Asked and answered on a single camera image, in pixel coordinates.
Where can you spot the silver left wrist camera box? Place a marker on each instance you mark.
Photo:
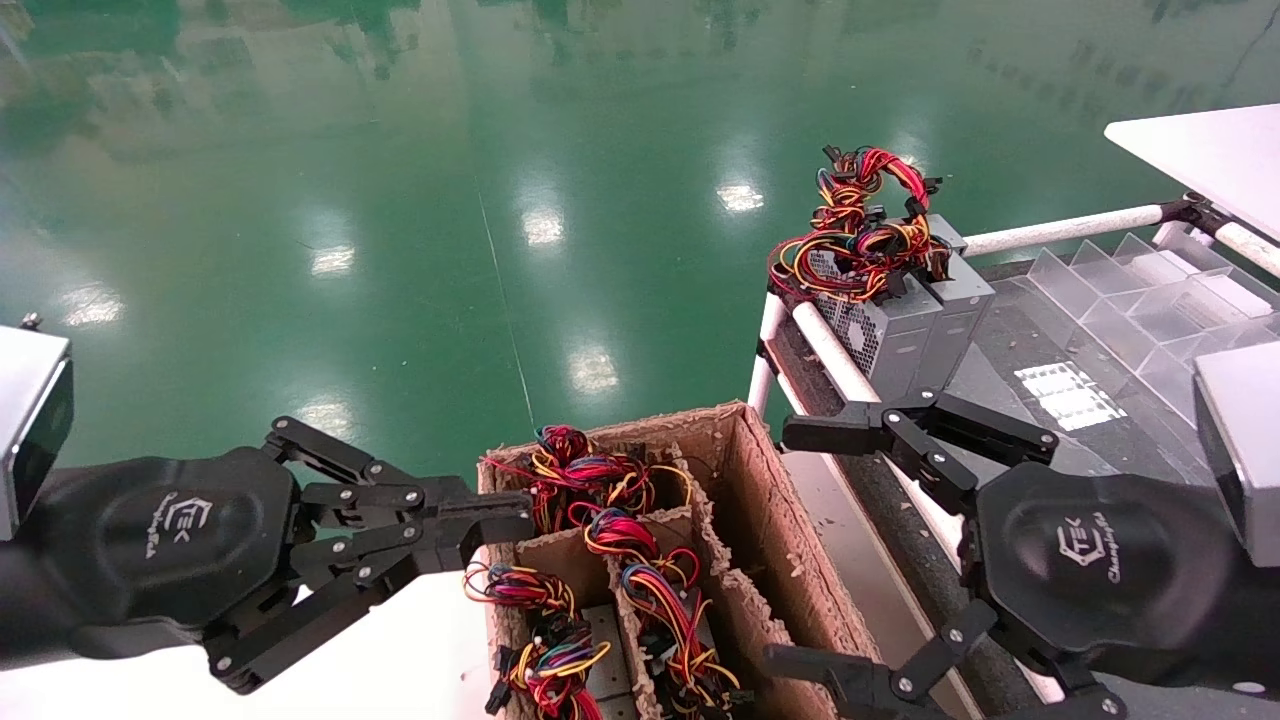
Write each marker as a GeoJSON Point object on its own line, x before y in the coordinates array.
{"type": "Point", "coordinates": [30, 430]}

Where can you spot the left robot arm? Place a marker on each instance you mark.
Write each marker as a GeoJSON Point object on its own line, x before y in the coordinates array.
{"type": "Point", "coordinates": [14, 610]}

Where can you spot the long white rail pipe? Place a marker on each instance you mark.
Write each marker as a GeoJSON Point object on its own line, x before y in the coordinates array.
{"type": "Point", "coordinates": [835, 350]}

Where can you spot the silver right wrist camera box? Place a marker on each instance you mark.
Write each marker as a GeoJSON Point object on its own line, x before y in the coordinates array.
{"type": "Point", "coordinates": [1245, 450]}

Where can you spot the grey power supply with mesh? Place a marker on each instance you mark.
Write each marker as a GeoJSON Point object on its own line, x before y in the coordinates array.
{"type": "Point", "coordinates": [895, 340]}

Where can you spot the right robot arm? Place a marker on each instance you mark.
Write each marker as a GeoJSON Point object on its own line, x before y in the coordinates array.
{"type": "Point", "coordinates": [1262, 630]}

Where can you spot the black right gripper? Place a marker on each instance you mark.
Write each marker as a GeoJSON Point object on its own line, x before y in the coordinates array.
{"type": "Point", "coordinates": [1100, 570]}

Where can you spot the short white frame pipe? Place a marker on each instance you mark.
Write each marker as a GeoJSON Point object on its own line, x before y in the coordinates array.
{"type": "Point", "coordinates": [768, 350]}

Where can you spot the black pipe connector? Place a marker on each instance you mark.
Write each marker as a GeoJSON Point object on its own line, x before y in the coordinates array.
{"type": "Point", "coordinates": [1190, 212]}

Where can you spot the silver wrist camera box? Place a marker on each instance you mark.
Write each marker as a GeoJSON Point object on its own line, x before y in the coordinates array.
{"type": "Point", "coordinates": [30, 430]}
{"type": "Point", "coordinates": [1245, 450]}

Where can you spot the brown cardboard box with dividers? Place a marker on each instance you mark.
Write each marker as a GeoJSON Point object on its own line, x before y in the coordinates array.
{"type": "Point", "coordinates": [760, 500]}

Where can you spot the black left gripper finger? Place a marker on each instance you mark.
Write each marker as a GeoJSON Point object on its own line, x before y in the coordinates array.
{"type": "Point", "coordinates": [480, 515]}

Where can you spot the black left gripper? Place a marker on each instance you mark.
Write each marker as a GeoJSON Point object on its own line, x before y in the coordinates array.
{"type": "Point", "coordinates": [170, 540]}

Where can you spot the clear acrylic divider tray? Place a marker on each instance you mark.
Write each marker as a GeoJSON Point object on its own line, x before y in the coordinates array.
{"type": "Point", "coordinates": [1140, 310]}

